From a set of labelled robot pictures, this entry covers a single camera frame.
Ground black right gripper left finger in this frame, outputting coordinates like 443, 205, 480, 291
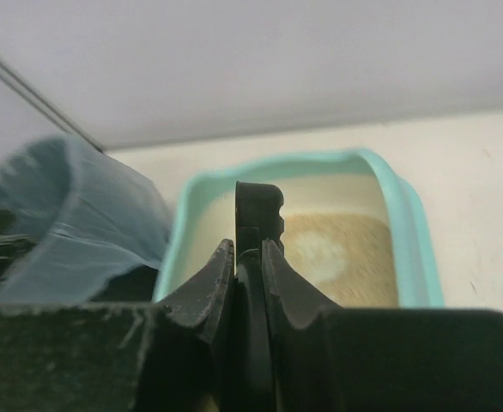
0, 239, 234, 411

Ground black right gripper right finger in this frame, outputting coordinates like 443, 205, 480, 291
262, 241, 503, 411

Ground translucent blue bin liner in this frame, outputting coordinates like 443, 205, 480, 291
0, 136, 171, 303

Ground black litter scoop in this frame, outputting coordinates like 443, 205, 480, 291
227, 182, 284, 411

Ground teal litter box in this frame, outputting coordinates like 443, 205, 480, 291
153, 148, 444, 307

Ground beige cat litter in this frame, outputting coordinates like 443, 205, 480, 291
282, 214, 398, 307

